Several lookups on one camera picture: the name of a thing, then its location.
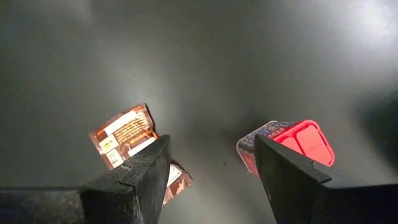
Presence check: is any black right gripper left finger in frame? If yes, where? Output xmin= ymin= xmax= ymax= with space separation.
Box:
xmin=79 ymin=134 xmax=172 ymax=224

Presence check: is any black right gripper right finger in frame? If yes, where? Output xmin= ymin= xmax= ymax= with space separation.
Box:
xmin=253 ymin=133 xmax=332 ymax=224

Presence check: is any red-lid spice container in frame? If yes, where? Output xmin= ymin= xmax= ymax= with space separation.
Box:
xmin=236 ymin=119 xmax=336 ymax=177

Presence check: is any brown spice packet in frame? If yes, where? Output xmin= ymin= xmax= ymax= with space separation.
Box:
xmin=89 ymin=103 xmax=193 ymax=205

